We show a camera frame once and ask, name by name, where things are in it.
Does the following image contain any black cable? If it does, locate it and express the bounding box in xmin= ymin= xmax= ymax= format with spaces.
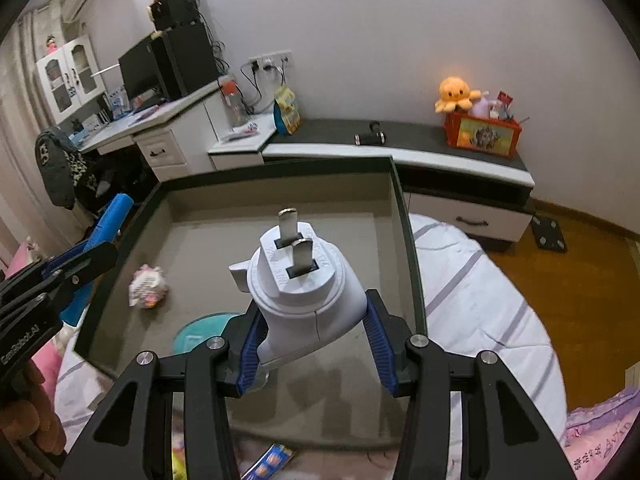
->
xmin=240 ymin=60 xmax=266 ymax=116

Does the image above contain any blue cylindrical object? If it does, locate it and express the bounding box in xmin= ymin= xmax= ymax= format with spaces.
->
xmin=60 ymin=194 xmax=135 ymax=326

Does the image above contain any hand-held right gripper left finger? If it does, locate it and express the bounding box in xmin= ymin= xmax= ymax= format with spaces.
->
xmin=65 ymin=310 xmax=268 ymax=480

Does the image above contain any pink cloth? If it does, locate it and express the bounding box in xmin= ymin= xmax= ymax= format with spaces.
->
xmin=0 ymin=240 xmax=63 ymax=401

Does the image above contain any white side cabinet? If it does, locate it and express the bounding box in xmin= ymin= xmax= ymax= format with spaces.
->
xmin=207 ymin=112 xmax=278 ymax=171

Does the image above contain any white striped quilt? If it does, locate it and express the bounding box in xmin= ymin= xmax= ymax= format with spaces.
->
xmin=52 ymin=212 xmax=568 ymax=480

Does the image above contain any low cabinet dark top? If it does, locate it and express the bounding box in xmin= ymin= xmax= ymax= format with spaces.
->
xmin=262 ymin=119 xmax=536 ymax=253

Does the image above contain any black bathroom scale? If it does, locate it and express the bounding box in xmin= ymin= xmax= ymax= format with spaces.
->
xmin=531 ymin=214 xmax=568 ymax=252

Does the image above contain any black box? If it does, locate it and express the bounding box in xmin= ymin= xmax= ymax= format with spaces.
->
xmin=150 ymin=0 xmax=201 ymax=31

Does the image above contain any yellow blue snack bag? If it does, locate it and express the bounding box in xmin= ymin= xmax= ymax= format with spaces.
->
xmin=272 ymin=85 xmax=303 ymax=135

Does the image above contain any blue white box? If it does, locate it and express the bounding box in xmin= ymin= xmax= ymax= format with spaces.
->
xmin=107 ymin=87 xmax=128 ymax=121

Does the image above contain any orange octopus plush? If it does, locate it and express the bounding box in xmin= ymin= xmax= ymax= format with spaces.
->
xmin=434 ymin=76 xmax=482 ymax=113

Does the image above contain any blue blister pack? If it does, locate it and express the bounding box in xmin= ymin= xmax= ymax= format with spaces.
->
xmin=240 ymin=442 xmax=296 ymax=480

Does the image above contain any orange crate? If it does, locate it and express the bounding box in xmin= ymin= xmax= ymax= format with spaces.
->
xmin=445 ymin=110 xmax=525 ymax=160

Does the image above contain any black computer monitor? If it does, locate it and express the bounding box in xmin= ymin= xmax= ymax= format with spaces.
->
xmin=117 ymin=40 xmax=168 ymax=106

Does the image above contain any black office chair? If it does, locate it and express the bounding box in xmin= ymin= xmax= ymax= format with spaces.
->
xmin=65 ymin=150 xmax=151 ymax=211

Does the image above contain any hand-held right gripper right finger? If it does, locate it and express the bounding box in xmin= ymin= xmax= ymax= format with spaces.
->
xmin=362 ymin=287 xmax=576 ymax=480

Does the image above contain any small pink block toy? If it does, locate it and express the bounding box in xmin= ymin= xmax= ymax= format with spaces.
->
xmin=129 ymin=264 xmax=170 ymax=309

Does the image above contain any clear bottle orange cap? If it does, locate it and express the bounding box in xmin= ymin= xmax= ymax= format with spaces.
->
xmin=220 ymin=77 xmax=251 ymax=128

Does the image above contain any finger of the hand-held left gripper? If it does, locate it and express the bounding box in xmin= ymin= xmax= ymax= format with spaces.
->
xmin=40 ymin=242 xmax=120 ymax=292
xmin=0 ymin=267 xmax=83 ymax=328

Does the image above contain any purple printed blanket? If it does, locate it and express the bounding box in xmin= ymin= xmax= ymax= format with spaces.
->
xmin=562 ymin=387 xmax=638 ymax=480

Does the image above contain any white wall socket strip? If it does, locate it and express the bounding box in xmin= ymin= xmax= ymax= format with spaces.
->
xmin=247 ymin=50 xmax=293 ymax=73

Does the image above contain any white glass-door cabinet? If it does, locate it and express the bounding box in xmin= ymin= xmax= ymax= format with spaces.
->
xmin=34 ymin=35 xmax=108 ymax=126

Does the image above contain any beige curtain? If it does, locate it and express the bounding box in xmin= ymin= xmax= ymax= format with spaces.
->
xmin=0 ymin=15 xmax=56 ymax=271

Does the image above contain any white desk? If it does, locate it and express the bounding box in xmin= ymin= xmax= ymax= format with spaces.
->
xmin=75 ymin=82 xmax=226 ymax=183

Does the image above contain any black massage gun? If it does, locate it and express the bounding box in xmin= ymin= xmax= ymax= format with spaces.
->
xmin=354 ymin=121 xmax=388 ymax=147

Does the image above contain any teal round item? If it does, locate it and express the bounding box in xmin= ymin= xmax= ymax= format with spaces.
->
xmin=172 ymin=312 xmax=242 ymax=356

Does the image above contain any dark jacket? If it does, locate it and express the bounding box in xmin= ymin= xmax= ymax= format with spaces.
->
xmin=35 ymin=129 xmax=76 ymax=208

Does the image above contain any pink storage box dark rim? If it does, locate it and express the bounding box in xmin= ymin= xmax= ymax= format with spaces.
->
xmin=75 ymin=156 xmax=428 ymax=453

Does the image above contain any person's left hand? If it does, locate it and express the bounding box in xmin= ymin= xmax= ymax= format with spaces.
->
xmin=0 ymin=355 xmax=68 ymax=466

